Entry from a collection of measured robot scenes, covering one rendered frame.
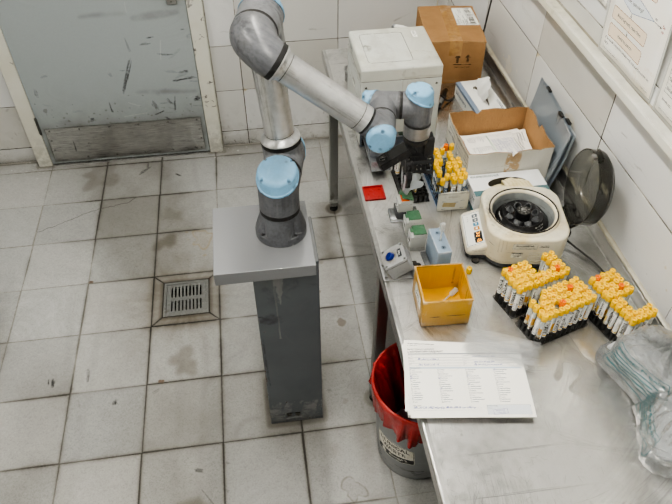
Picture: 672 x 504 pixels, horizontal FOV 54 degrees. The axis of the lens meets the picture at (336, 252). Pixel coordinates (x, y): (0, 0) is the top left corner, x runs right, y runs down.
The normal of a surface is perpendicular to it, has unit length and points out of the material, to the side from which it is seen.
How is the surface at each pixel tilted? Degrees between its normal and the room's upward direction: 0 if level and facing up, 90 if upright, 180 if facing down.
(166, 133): 90
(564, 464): 0
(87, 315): 0
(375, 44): 0
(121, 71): 90
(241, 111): 90
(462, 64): 91
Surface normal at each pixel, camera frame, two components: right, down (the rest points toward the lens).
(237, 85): 0.14, 0.70
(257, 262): 0.00, -0.71
